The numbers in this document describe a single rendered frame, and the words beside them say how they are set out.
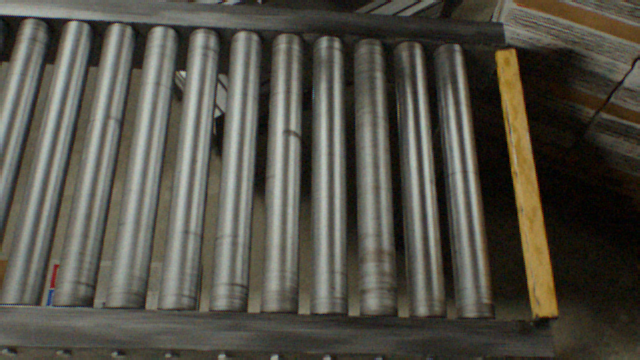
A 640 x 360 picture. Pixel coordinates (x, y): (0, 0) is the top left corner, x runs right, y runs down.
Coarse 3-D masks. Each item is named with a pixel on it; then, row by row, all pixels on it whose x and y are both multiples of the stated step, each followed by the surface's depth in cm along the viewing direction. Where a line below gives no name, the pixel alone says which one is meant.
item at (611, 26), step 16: (528, 0) 139; (544, 0) 137; (560, 16) 139; (576, 16) 138; (592, 16) 137; (608, 32) 139; (624, 32) 137; (528, 80) 158; (544, 80) 156; (560, 96) 159; (576, 96) 157; (592, 96) 155; (608, 96) 155; (608, 112) 157; (624, 112) 156; (480, 128) 179; (496, 128) 177; (544, 144) 175; (576, 160) 176; (608, 176) 177; (624, 176) 175
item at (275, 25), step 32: (0, 0) 105; (32, 0) 105; (64, 0) 106; (96, 0) 106; (128, 0) 107; (160, 0) 108; (96, 32) 107; (192, 32) 107; (224, 32) 107; (256, 32) 107; (288, 32) 107; (320, 32) 107; (352, 32) 108; (384, 32) 109; (416, 32) 109; (448, 32) 110; (480, 32) 110; (96, 64) 114; (224, 64) 114; (352, 64) 114; (480, 64) 114
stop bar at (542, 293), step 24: (504, 72) 104; (504, 96) 103; (504, 120) 102; (528, 144) 99; (528, 168) 97; (528, 192) 95; (528, 216) 93; (528, 240) 91; (528, 264) 90; (528, 288) 90; (552, 288) 88; (552, 312) 87
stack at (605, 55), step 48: (576, 0) 135; (624, 0) 131; (528, 48) 149; (576, 48) 145; (624, 48) 140; (480, 96) 170; (528, 96) 163; (624, 96) 152; (480, 144) 185; (576, 144) 171; (624, 144) 166; (576, 192) 189; (624, 192) 180
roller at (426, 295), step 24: (408, 48) 108; (408, 72) 105; (408, 96) 103; (408, 120) 102; (408, 144) 100; (432, 144) 101; (408, 168) 98; (432, 168) 98; (408, 192) 96; (432, 192) 96; (408, 216) 95; (432, 216) 94; (408, 240) 93; (432, 240) 92; (408, 264) 92; (432, 264) 91; (408, 288) 91; (432, 288) 89; (408, 312) 90; (432, 312) 87
